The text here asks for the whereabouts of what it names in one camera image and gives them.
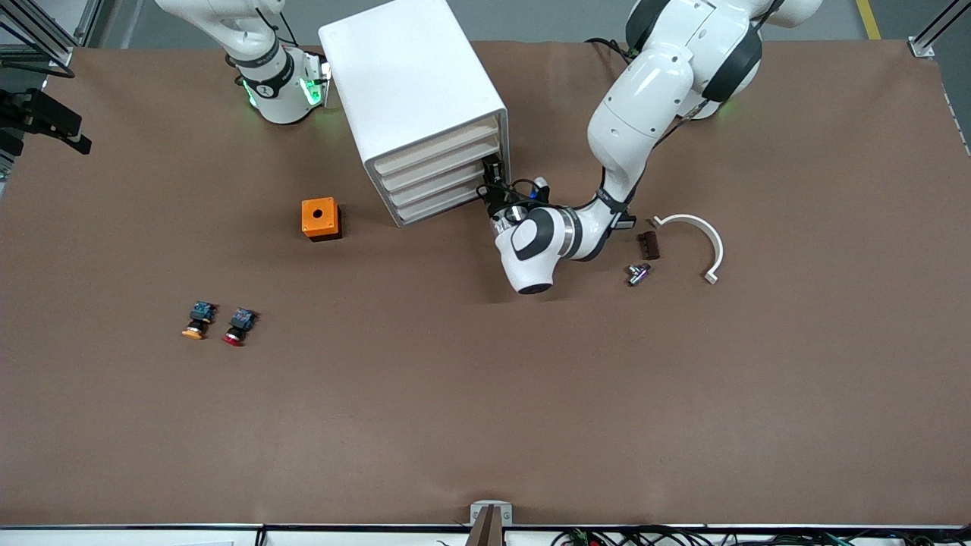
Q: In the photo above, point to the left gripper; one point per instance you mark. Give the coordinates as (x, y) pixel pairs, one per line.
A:
(498, 200)

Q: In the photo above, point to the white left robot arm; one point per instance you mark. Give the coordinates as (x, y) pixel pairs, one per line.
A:
(652, 91)

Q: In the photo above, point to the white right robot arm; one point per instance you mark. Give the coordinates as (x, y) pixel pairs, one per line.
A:
(277, 98)

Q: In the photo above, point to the yellow mushroom push button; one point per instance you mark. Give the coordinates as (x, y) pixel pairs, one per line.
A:
(201, 311)

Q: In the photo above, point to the red mushroom push button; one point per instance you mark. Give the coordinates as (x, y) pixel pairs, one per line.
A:
(243, 316)

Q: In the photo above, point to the brown terminal block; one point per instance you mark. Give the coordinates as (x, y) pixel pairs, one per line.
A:
(648, 246)

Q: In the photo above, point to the brown table mat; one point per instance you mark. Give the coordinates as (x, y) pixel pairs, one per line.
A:
(485, 417)

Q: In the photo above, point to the aluminium frame profile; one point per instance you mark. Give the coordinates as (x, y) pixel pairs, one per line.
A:
(59, 54)

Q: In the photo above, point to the silver key switch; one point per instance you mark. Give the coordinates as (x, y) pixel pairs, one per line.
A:
(637, 274)

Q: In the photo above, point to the orange button enclosure box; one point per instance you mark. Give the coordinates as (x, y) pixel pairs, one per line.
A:
(309, 221)

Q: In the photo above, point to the white curved bracket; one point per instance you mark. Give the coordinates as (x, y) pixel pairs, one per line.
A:
(716, 244)

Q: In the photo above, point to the grey metal table bracket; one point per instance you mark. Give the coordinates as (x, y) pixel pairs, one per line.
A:
(476, 513)

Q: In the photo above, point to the brown camera post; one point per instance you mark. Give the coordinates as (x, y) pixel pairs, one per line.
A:
(489, 531)

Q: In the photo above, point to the aluminium frame post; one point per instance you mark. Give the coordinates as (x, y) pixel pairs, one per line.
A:
(922, 47)

